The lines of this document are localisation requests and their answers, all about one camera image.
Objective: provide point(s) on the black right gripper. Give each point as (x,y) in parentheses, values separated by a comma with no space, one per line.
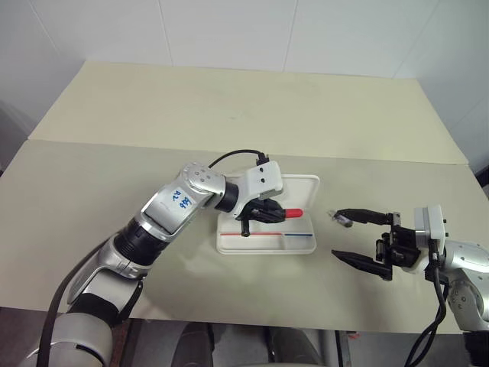
(403,244)

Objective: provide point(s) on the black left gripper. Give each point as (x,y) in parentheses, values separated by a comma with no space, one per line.
(255,210)

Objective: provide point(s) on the red marker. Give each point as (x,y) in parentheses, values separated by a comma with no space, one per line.
(294,213)

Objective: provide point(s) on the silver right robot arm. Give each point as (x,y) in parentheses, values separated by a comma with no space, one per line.
(468,275)

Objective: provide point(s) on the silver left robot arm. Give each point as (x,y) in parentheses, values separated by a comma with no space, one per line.
(114,260)

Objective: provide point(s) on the white plastic pencil case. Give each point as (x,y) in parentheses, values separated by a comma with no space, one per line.
(267,242)

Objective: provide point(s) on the white sticker blue handwriting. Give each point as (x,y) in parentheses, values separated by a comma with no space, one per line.
(182,199)

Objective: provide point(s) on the dark rounded shape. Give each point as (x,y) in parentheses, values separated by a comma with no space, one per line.
(196,346)

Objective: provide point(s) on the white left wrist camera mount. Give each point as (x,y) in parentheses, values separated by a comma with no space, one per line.
(263,179)

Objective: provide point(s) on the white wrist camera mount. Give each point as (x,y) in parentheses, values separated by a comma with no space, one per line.
(263,179)
(429,223)

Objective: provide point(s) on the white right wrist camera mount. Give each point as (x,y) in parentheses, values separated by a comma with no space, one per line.
(429,223)

